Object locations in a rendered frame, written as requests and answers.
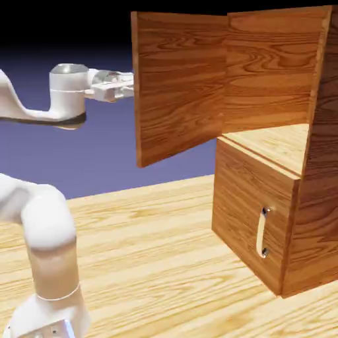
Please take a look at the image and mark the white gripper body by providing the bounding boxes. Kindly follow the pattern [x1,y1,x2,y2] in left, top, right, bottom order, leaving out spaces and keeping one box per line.
[112,71,135,101]

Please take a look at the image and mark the small wooden cabinet door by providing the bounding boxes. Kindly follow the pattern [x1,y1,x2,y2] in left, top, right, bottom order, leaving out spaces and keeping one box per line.
[211,137,301,297]

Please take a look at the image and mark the curved metal door handle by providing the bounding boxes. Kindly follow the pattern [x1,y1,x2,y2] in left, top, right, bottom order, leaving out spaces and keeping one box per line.
[255,207,272,259]

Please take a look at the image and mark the large wooden cabinet door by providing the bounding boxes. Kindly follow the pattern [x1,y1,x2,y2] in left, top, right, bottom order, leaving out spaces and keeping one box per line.
[130,11,230,169]

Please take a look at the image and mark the wooden cabinet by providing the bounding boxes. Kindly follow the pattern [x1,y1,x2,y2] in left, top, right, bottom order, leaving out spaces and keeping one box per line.
[211,4,338,300]

